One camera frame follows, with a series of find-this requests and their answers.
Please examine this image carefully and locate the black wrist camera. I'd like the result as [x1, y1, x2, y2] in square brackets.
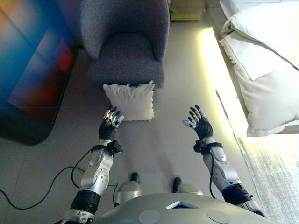
[107, 140, 123, 154]
[192, 140, 206, 154]

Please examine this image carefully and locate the white bed pillow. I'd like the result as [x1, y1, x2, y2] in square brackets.
[221, 9, 299, 71]

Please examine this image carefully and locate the grey fabric armchair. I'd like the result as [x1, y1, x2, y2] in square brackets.
[78, 0, 170, 90]

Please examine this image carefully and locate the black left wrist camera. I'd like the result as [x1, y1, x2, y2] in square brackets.
[107, 140, 123, 154]

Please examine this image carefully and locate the white bed sheet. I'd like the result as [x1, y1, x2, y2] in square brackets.
[218, 0, 299, 25]

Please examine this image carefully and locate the glossy dark cabinet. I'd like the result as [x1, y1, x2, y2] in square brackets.
[0, 0, 79, 147]

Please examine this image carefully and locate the wooden nightstand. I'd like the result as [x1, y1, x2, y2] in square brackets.
[169, 0, 206, 22]

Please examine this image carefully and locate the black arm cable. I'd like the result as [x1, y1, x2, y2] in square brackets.
[209, 151, 217, 199]
[0, 148, 119, 210]

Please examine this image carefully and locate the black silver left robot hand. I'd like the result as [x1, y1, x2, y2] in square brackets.
[98, 105, 125, 141]

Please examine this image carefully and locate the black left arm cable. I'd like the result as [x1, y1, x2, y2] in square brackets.
[0, 148, 119, 210]

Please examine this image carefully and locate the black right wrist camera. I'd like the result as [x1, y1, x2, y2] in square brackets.
[192, 140, 206, 154]

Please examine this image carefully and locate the glowing bed light strip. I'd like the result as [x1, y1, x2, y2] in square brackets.
[198, 27, 249, 138]

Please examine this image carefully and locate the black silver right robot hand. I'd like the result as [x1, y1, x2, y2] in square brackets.
[182, 105, 214, 142]

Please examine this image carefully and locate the silver right robot leg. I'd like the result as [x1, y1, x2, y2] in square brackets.
[172, 177, 204, 196]

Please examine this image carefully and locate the white fringed cushion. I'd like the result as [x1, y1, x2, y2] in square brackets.
[102, 80, 156, 122]

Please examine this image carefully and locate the grey robot torso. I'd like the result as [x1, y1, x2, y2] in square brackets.
[93, 193, 277, 224]

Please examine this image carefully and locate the grey striped rug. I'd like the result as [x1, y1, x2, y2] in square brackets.
[238, 135, 299, 224]

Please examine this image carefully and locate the silver robot leg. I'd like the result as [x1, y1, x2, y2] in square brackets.
[172, 177, 204, 196]
[114, 172, 142, 206]

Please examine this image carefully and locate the silver left robot leg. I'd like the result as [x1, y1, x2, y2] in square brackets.
[114, 172, 142, 206]

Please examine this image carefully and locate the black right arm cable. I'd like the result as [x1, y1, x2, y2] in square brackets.
[209, 151, 217, 199]

